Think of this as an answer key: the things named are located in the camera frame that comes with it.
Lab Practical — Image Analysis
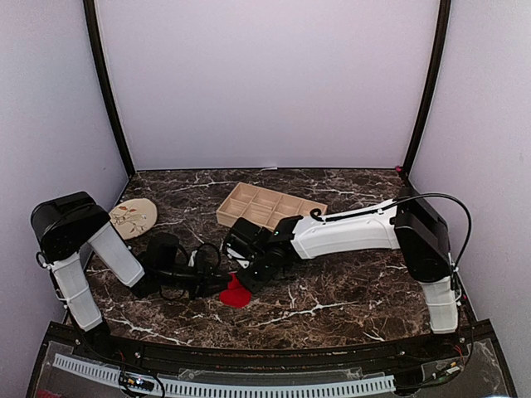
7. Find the white slotted cable duct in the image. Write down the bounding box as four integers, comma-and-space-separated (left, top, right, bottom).
51, 353, 396, 397

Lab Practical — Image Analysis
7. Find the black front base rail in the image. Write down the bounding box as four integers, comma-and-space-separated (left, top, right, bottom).
37, 318, 499, 376

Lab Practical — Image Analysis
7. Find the right black frame post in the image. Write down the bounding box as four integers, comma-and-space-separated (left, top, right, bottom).
401, 0, 452, 180

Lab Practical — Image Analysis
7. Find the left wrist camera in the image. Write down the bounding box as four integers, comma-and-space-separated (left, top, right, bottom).
139, 233, 227, 282

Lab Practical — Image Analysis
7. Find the circuit board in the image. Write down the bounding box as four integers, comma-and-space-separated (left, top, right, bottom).
118, 372, 154, 391
431, 362, 462, 380

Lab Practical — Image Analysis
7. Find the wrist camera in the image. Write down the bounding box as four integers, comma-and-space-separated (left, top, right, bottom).
221, 217, 272, 268
139, 233, 227, 282

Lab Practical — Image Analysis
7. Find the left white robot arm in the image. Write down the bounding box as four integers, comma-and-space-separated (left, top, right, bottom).
30, 192, 231, 362

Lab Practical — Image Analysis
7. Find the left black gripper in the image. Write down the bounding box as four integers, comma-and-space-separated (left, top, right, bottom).
158, 255, 231, 299

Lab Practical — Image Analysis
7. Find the left circuit board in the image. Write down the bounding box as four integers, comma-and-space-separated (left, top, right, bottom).
118, 372, 154, 391

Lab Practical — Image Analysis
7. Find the red sock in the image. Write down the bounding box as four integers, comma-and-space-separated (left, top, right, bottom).
219, 273, 252, 308

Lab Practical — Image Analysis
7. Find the wooden compartment tray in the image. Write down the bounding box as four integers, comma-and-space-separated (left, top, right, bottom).
216, 182, 328, 231

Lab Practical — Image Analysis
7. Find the right circuit board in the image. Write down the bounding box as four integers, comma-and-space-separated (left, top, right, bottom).
431, 362, 462, 380

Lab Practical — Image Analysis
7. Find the left black frame post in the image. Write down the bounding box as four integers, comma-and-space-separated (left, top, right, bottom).
82, 0, 136, 179

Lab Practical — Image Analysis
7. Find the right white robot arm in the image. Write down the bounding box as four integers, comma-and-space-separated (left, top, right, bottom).
223, 187, 460, 360

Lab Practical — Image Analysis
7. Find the black frame post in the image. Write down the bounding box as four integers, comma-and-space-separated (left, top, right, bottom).
82, 0, 136, 179
401, 0, 452, 180

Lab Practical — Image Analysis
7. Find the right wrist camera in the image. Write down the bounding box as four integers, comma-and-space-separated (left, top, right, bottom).
221, 217, 272, 268

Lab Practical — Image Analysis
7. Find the round wooden plate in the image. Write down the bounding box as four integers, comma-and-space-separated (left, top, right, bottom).
110, 198, 158, 240

